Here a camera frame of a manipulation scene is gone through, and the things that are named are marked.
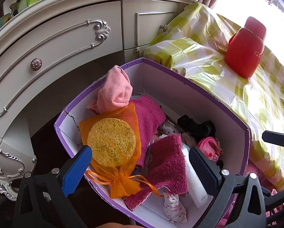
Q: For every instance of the white plastic tube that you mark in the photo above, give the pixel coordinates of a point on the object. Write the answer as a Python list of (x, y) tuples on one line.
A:
[(196, 190)]

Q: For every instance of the yellow checked tablecloth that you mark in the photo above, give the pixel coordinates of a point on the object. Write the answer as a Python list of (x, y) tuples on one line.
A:
[(263, 99)]

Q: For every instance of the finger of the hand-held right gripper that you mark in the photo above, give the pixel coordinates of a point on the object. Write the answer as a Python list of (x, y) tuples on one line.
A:
[(275, 137), (282, 199)]

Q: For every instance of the bronze flower drawer knob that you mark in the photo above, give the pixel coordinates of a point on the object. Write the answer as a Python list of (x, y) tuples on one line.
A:
[(36, 64)]

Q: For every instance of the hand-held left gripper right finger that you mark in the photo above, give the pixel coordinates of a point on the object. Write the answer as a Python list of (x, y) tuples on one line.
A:
[(205, 168)]

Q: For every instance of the salmon pink cloth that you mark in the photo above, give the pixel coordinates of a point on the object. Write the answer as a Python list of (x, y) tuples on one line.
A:
[(113, 90)]

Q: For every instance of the white ornate dresser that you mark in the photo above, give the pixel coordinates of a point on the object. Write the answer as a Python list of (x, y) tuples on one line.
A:
[(61, 40)]

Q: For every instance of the magenta knit glove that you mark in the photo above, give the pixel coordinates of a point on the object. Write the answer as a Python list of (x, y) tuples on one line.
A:
[(170, 166), (146, 116)]

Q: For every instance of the small bronze drawer knob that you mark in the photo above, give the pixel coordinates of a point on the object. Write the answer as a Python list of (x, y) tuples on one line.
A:
[(164, 27)]

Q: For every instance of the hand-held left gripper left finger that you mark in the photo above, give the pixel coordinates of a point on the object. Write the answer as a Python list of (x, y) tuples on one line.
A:
[(76, 168)]

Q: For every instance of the purple cardboard box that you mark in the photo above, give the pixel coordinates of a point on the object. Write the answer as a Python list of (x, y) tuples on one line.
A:
[(170, 85)]

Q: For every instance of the black cloth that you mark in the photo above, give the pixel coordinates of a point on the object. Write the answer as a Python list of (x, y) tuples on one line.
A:
[(194, 127)]

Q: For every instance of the yellow round sponge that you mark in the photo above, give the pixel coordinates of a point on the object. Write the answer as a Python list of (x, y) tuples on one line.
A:
[(111, 142)]

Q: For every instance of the wide white dresser drawer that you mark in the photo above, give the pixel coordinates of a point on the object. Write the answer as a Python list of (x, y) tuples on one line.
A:
[(61, 52)]

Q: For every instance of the red plastic canister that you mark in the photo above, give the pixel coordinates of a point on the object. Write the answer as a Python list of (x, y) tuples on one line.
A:
[(244, 52)]

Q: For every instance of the small white dresser drawer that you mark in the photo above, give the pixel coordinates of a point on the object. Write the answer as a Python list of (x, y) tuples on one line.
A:
[(146, 28)]

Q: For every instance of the white pink printed cloth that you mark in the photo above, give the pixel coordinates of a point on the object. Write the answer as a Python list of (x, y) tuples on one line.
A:
[(174, 206), (168, 128)]

